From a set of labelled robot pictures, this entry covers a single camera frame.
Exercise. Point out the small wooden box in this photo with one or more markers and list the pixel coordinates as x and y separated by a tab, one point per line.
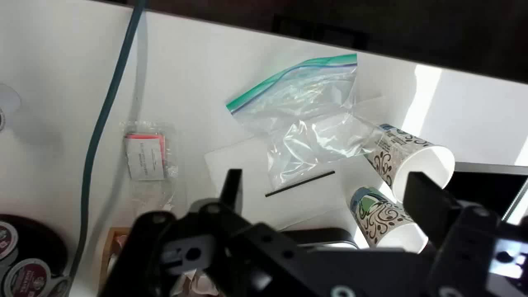
115	242

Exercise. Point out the small labelled plastic packet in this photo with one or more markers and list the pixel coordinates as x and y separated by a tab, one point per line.
146	158

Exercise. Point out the coffee pod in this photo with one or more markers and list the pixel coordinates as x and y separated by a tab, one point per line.
6	240
27	277

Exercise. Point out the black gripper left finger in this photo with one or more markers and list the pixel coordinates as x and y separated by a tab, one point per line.
232	191

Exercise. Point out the clear zip bag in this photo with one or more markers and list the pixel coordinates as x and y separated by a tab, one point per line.
308	110

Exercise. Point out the white paper napkin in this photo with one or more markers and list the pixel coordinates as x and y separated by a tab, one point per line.
257	166

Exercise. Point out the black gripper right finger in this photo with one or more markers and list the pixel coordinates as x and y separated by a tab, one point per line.
463	242

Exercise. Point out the black stir stick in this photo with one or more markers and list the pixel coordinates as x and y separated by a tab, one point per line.
299	184

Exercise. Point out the patterned paper cup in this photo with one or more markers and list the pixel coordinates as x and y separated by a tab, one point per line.
397	155
380	217

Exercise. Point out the coffee pod holder stand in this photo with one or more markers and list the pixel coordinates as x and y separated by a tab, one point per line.
44	242

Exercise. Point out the crumpled packet in box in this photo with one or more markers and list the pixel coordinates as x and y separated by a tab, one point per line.
192	283

